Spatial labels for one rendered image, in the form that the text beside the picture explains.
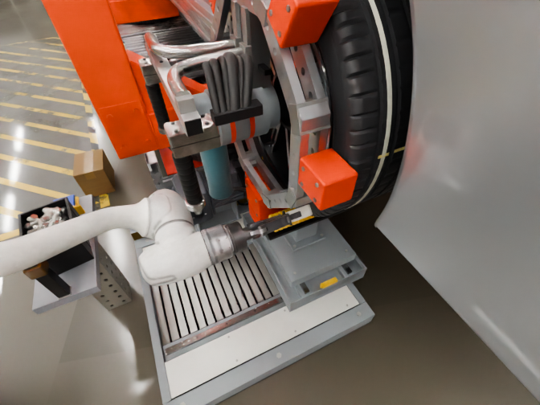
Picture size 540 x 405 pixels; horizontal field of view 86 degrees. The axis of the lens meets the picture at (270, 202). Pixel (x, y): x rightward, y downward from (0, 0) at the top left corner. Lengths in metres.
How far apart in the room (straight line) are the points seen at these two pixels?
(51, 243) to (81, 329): 0.87
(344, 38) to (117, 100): 0.84
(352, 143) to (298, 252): 0.73
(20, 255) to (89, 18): 0.70
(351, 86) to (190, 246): 0.47
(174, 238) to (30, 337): 1.04
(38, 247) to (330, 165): 0.57
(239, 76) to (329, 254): 0.86
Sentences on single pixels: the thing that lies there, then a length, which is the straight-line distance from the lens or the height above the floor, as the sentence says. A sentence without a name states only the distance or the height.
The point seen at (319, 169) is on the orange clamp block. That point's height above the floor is 0.88.
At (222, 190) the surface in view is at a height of 0.53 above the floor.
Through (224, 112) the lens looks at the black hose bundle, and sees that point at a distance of 0.52.
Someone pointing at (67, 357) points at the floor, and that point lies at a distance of 1.51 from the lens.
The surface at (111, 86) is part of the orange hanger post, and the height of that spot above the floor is 0.80.
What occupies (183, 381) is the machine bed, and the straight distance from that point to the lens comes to 1.22.
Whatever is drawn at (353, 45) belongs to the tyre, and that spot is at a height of 1.06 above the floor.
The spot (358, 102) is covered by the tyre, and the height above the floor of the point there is 0.99.
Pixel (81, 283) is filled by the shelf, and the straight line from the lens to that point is 1.05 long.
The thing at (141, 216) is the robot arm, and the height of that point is 0.69.
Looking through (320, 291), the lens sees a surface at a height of 0.16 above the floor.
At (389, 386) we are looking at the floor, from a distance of 1.32.
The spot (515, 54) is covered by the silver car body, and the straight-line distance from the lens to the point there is 0.41.
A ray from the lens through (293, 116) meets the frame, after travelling 0.54.
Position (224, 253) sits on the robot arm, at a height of 0.65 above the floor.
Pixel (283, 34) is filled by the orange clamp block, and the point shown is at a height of 1.08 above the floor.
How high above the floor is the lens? 1.23
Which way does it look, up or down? 47 degrees down
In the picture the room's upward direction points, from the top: 1 degrees counter-clockwise
